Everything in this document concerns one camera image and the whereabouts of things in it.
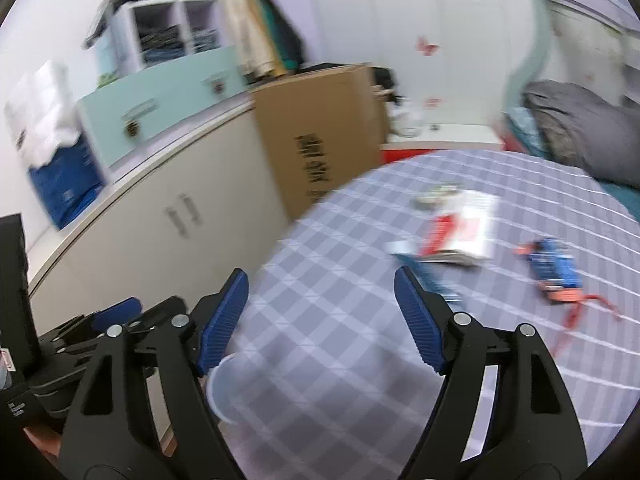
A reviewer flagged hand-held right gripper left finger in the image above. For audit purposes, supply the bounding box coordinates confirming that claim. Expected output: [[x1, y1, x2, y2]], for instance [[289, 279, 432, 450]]
[[60, 267, 251, 480]]

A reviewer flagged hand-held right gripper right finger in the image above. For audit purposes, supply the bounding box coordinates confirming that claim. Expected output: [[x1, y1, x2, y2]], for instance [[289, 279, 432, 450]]
[[392, 265, 589, 480]]

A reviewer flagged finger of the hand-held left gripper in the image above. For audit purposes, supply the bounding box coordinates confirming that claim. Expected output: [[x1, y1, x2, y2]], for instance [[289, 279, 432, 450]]
[[31, 296, 145, 411], [127, 295, 190, 328]]

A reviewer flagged clear plastic cup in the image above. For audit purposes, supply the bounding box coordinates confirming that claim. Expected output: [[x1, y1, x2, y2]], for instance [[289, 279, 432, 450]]
[[206, 351, 252, 427]]

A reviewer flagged blue strip packet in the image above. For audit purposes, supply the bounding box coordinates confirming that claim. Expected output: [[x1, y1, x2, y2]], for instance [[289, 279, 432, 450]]
[[386, 241, 463, 304]]

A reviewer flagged white low cabinet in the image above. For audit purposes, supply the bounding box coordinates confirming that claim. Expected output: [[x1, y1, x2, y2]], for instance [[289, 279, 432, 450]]
[[26, 96, 292, 443]]

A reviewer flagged red white packet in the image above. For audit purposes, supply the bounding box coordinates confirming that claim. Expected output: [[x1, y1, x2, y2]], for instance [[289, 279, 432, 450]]
[[419, 191, 502, 267]]

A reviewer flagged blue tissue pack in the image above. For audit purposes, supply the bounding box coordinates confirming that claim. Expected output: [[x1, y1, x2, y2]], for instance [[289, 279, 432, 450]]
[[4, 60, 107, 232]]

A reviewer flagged small green white wrapper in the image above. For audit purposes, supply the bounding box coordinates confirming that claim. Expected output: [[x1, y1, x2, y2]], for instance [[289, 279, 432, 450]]
[[410, 184, 462, 209]]

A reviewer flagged blue packet with red ribbon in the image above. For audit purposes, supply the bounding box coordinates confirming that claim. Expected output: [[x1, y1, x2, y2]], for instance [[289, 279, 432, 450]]
[[517, 236, 623, 356]]

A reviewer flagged white plastic bag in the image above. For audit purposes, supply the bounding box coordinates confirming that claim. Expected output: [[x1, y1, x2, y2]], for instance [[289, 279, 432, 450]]
[[390, 99, 427, 138]]

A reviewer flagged brown cardboard box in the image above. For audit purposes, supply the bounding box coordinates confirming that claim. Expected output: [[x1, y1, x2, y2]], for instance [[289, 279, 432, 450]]
[[250, 63, 390, 222]]

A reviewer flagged blue checked blanket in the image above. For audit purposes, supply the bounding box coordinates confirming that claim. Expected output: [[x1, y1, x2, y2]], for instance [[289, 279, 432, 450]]
[[501, 106, 547, 157]]

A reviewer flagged teal drawer unit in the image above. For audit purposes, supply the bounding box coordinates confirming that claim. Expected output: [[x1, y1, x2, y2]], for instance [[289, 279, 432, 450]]
[[76, 45, 249, 169]]

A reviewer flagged black clothes pile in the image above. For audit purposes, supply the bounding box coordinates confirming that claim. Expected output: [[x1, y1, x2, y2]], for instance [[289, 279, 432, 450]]
[[372, 66, 402, 107]]

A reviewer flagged teal fish print sheet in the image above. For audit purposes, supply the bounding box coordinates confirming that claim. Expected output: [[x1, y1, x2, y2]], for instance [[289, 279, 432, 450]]
[[597, 177, 640, 226]]

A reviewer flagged grey quilt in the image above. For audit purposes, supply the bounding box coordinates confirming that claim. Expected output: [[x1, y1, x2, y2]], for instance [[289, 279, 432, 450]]
[[520, 79, 640, 187]]

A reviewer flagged black hanging jacket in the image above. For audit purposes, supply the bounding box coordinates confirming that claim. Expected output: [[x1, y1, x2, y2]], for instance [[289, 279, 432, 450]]
[[280, 7, 310, 70]]

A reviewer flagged green hanging garment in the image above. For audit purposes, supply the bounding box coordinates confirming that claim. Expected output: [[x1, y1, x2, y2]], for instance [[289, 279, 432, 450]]
[[257, 0, 297, 75]]

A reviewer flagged cream hanging jacket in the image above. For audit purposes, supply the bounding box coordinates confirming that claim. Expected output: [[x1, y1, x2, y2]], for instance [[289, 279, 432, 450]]
[[217, 0, 275, 82]]

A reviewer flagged white cubby shelf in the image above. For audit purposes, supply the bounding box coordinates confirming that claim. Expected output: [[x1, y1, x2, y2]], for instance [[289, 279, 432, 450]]
[[95, 0, 266, 78]]

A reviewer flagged white wardrobe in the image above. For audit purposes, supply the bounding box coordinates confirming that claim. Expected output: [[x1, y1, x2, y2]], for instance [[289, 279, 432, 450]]
[[300, 0, 538, 133]]

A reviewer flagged curved metal rail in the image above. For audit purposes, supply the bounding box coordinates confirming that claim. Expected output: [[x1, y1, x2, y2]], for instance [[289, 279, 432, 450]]
[[81, 0, 142, 51]]

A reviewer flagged teal bunk bed frame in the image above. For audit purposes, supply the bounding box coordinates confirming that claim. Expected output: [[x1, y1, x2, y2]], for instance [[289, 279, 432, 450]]
[[502, 0, 640, 121]]

